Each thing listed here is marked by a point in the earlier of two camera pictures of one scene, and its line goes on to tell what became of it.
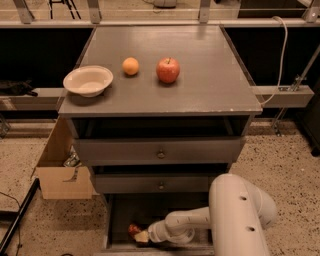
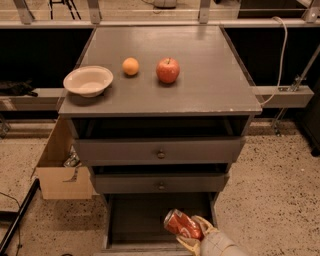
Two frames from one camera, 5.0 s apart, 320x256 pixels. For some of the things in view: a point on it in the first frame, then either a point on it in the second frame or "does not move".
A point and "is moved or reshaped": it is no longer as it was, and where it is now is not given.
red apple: x=168 y=69 does not move
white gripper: x=155 y=231 -> x=216 y=242
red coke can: x=134 y=230 is moved or reshaped
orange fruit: x=130 y=66 does not move
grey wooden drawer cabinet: x=161 y=114 does not move
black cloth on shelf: x=16 y=88 does not move
